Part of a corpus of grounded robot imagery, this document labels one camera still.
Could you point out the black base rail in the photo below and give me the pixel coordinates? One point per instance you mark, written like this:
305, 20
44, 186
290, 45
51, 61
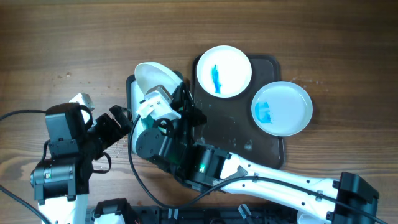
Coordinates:
265, 214

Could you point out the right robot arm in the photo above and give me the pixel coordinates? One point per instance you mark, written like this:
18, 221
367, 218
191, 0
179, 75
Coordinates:
170, 146

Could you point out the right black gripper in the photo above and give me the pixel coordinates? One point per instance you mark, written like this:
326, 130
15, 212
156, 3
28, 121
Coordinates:
189, 106

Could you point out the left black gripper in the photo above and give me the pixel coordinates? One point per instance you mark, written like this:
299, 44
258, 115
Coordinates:
114, 133

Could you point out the dark brown serving tray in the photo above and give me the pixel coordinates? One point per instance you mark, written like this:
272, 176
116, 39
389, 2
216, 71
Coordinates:
230, 125

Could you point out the black tray with white water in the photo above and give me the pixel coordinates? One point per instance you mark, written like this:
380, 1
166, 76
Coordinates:
134, 97

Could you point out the white plate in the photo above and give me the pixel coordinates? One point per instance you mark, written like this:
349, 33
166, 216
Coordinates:
224, 71
152, 74

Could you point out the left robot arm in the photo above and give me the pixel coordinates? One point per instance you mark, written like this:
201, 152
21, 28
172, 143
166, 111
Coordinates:
61, 182

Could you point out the pale grey plate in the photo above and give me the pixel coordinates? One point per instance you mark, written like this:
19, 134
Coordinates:
281, 108

